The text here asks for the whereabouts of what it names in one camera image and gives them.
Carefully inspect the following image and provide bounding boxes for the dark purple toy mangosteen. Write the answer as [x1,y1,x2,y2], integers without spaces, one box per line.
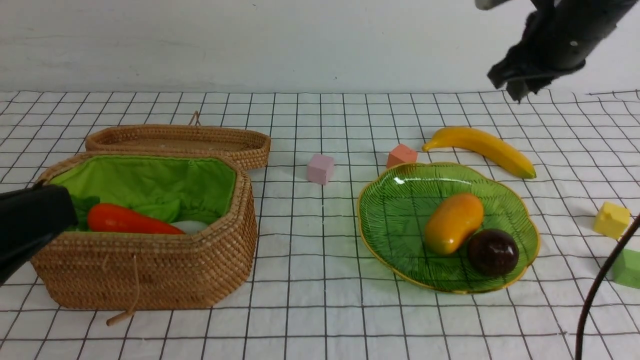
[467,228,520,278]

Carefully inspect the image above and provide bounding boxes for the green foam cube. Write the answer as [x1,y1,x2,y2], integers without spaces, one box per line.
[612,248,640,289]

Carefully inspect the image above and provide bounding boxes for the green glass leaf plate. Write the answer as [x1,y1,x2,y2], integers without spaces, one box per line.
[357,162,542,294]

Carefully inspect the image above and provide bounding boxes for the woven rattan basket lid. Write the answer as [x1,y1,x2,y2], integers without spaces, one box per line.
[84,111,272,171]

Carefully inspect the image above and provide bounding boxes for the orange toy carrot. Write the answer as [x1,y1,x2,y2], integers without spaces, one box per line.
[71,195,186,235]

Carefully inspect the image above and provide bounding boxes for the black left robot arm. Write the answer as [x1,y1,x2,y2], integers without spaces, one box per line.
[0,183,78,285]

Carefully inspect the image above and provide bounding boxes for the white black grid tablecloth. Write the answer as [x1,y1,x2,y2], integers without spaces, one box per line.
[0,91,639,360]

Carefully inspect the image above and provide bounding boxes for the orange foam cube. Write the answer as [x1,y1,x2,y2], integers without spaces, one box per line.
[386,143,418,169]

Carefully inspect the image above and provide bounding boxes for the white toy radish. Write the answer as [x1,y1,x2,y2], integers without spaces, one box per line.
[170,219,209,235]

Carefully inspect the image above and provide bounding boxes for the black right camera cable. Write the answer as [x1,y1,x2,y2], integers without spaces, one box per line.
[574,212,640,360]

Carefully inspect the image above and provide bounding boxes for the green toy cucumber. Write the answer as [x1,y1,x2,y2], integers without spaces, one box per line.
[130,199,182,224]

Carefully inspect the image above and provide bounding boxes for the yellow foam cube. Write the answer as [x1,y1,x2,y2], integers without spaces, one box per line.
[592,202,631,240]

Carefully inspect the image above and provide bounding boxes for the yellow toy banana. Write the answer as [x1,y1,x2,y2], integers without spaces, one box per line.
[422,126,537,179]

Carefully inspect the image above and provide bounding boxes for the woven rattan basket green lining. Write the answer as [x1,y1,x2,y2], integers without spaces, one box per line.
[30,151,258,325]

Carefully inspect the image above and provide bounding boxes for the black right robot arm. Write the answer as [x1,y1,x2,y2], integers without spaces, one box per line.
[487,0,636,101]

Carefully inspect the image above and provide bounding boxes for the orange yellow toy mango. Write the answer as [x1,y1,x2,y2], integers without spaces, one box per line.
[424,193,485,256]

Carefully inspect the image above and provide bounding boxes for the pink foam cube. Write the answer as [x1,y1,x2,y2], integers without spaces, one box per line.
[306,153,335,186]

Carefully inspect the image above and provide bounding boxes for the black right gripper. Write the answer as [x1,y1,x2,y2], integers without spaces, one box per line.
[487,47,586,103]

